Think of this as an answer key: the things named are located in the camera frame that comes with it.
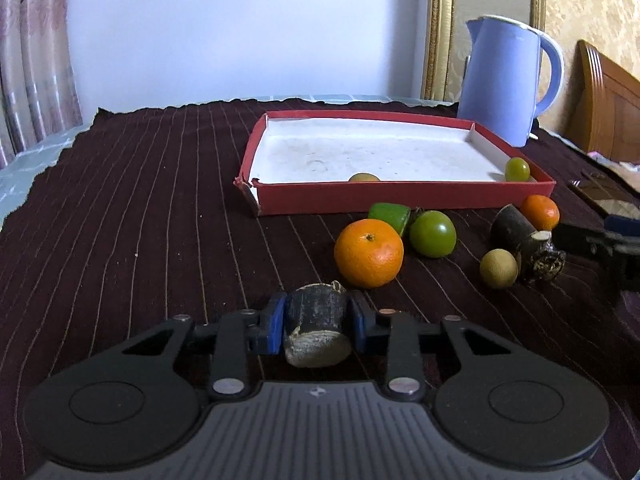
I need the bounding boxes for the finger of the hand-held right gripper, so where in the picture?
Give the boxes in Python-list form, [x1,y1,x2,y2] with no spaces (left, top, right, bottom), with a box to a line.
[552,222,640,289]
[604,215,640,237]

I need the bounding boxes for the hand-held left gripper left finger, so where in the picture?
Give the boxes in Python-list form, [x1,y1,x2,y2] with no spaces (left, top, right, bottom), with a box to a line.
[122,292,289,402]

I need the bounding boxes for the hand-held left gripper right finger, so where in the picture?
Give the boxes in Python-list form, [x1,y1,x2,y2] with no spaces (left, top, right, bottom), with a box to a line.
[349,291,515,402]

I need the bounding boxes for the short dark sugarcane piece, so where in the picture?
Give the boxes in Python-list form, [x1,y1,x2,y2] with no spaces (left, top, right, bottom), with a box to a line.
[282,281,352,368]

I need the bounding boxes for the knobby dark sugarcane piece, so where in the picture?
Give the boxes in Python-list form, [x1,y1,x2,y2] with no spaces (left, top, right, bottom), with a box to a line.
[516,230,567,287]

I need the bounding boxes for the large orange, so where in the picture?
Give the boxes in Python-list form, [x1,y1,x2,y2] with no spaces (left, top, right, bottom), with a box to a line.
[334,219,405,289]

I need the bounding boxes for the small orange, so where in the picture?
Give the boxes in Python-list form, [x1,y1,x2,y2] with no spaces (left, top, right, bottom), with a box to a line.
[520,194,561,232]

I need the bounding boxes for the split dark sugarcane piece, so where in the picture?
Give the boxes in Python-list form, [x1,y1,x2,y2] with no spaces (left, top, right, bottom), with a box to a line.
[490,204,537,253]

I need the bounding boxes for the green lime wedge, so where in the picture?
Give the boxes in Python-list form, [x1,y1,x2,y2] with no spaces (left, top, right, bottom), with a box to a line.
[368,202,412,237]

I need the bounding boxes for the red cardboard box tray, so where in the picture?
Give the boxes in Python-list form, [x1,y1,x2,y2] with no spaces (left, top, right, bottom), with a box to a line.
[234,110,557,218]

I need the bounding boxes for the small dark flat case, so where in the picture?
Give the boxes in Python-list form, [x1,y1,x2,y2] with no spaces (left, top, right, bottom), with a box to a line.
[580,172,628,192]

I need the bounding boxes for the small yellow-green round fruit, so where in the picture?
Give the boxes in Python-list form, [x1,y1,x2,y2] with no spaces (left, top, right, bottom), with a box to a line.
[479,249,519,290]

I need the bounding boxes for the green round tomato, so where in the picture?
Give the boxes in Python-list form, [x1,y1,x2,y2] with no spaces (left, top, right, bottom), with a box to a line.
[409,210,457,259]

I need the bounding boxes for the wooden headboard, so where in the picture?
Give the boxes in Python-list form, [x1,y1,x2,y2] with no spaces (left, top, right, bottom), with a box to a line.
[565,40,640,163]

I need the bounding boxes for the green grape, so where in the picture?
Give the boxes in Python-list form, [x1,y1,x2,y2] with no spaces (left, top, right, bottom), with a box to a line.
[504,157,531,183]

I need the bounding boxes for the dark striped tablecloth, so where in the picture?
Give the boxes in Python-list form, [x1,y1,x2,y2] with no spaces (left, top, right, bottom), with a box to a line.
[0,100,640,480]

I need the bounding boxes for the blue electric kettle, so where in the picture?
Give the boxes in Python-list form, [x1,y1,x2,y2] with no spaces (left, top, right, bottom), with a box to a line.
[456,15,565,148]

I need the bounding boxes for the pink patterned curtain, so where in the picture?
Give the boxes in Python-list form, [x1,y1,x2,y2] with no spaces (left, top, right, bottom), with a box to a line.
[0,0,83,168]

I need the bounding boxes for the gold wall frame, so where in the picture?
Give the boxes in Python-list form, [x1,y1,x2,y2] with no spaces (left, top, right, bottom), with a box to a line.
[420,0,546,106]

